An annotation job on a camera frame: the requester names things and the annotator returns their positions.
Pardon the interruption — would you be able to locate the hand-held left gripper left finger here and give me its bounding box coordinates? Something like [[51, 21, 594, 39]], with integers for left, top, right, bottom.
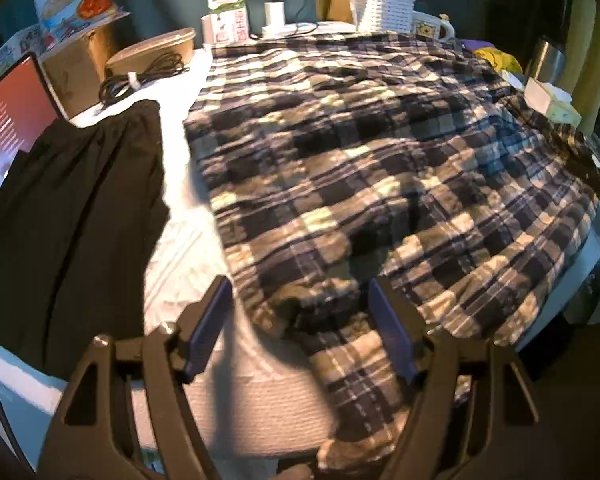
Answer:
[[39, 275, 233, 480]]

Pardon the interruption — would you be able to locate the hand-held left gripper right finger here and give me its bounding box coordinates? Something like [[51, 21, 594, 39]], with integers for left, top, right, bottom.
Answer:
[[367, 276, 540, 480]]

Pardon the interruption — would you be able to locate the plaid flannel shirt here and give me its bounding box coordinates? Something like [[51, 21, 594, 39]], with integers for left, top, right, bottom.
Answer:
[[182, 30, 600, 471]]

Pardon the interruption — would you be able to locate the black garment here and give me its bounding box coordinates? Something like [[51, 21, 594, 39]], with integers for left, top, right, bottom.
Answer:
[[0, 99, 172, 378]]

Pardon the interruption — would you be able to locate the tissue box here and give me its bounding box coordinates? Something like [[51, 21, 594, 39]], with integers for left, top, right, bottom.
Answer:
[[524, 77, 582, 126]]

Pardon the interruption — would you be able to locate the cardboard box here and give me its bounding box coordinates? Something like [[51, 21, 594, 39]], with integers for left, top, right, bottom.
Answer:
[[40, 17, 118, 118]]

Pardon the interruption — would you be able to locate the brown lidded container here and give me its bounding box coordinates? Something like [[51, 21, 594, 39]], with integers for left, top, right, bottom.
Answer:
[[105, 28, 197, 78]]

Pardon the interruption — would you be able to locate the yellow cloth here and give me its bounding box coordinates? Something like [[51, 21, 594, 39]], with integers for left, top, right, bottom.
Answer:
[[472, 46, 523, 73]]

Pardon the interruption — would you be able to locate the printed mug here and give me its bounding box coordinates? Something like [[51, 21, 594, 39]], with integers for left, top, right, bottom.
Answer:
[[412, 10, 456, 43]]

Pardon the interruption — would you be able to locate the green white printed carton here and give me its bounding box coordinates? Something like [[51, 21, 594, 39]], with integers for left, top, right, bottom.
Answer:
[[201, 0, 251, 47]]

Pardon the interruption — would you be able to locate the metal tumbler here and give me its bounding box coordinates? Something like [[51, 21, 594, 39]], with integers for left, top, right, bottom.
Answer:
[[525, 37, 567, 86]]

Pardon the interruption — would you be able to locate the white power strip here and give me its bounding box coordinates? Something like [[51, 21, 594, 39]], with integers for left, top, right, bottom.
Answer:
[[260, 21, 326, 40]]

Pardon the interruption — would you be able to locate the white woven basket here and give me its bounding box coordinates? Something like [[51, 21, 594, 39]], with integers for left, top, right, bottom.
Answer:
[[347, 0, 418, 35]]

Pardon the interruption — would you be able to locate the white charger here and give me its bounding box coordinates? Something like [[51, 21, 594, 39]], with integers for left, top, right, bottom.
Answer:
[[264, 1, 286, 31]]

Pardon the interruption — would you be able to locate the printed paper box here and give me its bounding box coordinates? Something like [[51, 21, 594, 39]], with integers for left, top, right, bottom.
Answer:
[[0, 25, 46, 81]]

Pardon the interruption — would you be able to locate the black coiled cable bundle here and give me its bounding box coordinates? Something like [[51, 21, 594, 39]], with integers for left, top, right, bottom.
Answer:
[[99, 52, 190, 107]]

